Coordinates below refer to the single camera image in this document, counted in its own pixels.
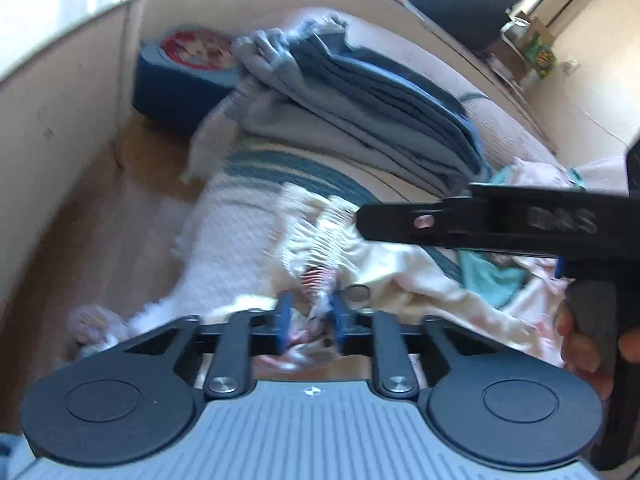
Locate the cream floral patterned garment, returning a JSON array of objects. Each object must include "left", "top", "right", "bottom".
[{"left": 252, "top": 151, "right": 565, "bottom": 374}]

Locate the teal green garment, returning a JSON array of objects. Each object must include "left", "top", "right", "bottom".
[{"left": 457, "top": 157, "right": 586, "bottom": 310}]

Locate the folded blue-grey clothes stack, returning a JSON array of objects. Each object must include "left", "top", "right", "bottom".
[{"left": 186, "top": 15, "right": 490, "bottom": 197}]

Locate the person's right hand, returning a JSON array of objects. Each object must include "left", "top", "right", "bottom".
[{"left": 554, "top": 302, "right": 614, "bottom": 400}]

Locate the cream striped bed blanket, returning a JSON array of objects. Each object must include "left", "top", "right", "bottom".
[{"left": 119, "top": 6, "right": 640, "bottom": 396}]

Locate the green printed cardboard box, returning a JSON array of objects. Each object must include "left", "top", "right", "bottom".
[{"left": 524, "top": 32, "right": 556, "bottom": 78}]

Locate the blue round-lid storage box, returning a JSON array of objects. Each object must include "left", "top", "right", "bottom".
[{"left": 132, "top": 25, "right": 239, "bottom": 138}]

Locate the white bedside cabinet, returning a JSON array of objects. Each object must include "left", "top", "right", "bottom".
[{"left": 1, "top": 0, "right": 145, "bottom": 300}]

